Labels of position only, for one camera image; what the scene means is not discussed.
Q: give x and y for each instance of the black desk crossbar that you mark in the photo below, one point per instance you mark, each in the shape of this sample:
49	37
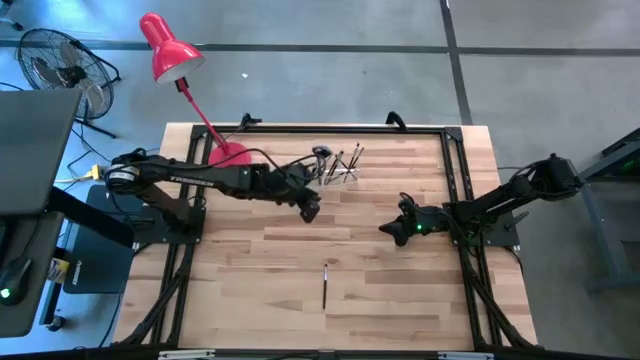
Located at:
90	217

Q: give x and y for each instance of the dark grey metal cart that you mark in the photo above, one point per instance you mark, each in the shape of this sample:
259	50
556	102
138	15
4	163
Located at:
620	225

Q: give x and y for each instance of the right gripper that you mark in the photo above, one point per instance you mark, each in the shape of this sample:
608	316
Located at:
430	221

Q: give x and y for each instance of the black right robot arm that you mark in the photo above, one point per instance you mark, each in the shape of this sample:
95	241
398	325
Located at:
520	192

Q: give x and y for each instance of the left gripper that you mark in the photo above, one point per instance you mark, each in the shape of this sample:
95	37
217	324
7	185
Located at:
295	194

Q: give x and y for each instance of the black computer mouse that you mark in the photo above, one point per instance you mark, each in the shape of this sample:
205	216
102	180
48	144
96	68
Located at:
14	280

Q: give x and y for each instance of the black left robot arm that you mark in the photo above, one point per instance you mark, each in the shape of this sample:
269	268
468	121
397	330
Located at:
190	177

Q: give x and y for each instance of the black metal frame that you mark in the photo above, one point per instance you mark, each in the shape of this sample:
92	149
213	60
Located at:
325	129

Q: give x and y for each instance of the black floor fan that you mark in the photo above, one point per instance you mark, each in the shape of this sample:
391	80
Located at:
65	75

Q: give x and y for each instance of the dark grey desk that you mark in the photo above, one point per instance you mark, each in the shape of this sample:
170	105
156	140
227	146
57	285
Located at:
30	310

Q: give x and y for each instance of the black computer case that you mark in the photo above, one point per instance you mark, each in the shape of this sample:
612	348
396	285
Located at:
100	260

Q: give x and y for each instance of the silver metal bracket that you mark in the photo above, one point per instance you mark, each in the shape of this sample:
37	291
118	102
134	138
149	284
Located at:
187	355
465	356

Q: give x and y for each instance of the red desk lamp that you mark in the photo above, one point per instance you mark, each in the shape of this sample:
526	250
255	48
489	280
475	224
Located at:
170	55

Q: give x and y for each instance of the clear acrylic organizer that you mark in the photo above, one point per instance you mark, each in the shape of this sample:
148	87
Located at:
345	177

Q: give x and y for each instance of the black caster wheel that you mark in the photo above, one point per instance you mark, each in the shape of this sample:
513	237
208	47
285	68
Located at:
56	323

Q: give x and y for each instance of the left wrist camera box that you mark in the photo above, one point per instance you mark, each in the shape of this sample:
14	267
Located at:
300	175

